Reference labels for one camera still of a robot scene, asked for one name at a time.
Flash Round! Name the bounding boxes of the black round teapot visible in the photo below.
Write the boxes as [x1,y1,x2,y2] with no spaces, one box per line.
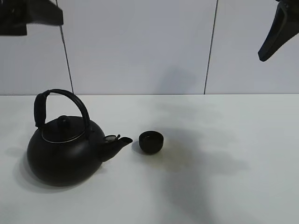
[26,89,133,187]

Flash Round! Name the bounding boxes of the small black teacup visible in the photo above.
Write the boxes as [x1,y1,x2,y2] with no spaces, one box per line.
[139,131,164,154]

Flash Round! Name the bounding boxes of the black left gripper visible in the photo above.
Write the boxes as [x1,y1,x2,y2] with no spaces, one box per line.
[0,0,64,36]

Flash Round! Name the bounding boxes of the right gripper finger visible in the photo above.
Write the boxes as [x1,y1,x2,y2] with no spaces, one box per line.
[258,2,299,62]

